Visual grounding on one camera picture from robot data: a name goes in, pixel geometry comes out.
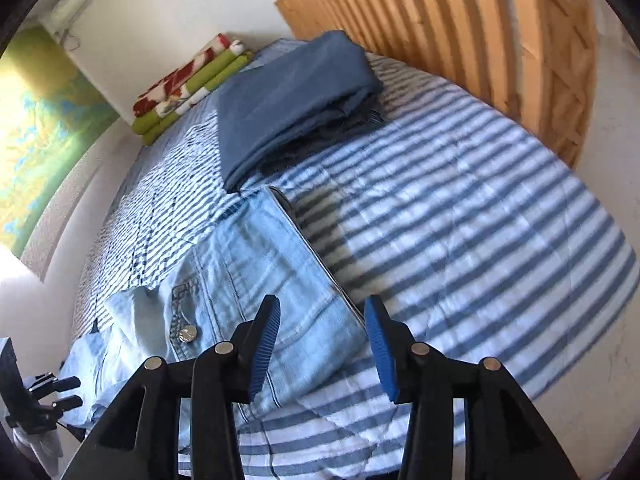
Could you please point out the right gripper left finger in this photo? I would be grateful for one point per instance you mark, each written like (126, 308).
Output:
(137, 436)

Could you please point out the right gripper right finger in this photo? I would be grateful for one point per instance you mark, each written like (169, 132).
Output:
(505, 435)

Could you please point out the light blue denim jeans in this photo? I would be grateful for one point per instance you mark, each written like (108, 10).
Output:
(255, 249)

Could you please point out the blue white striped bedspread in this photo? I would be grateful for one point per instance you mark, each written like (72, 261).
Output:
(471, 231)

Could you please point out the green red floral folded blanket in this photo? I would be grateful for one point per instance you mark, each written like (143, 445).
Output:
(165, 102)

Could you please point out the folded dark blue cloth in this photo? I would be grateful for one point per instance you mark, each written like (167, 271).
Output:
(323, 82)

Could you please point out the wooden slatted headboard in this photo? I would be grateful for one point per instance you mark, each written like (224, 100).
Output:
(534, 60)

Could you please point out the green yellow wall map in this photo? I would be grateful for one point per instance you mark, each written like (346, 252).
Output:
(50, 116)

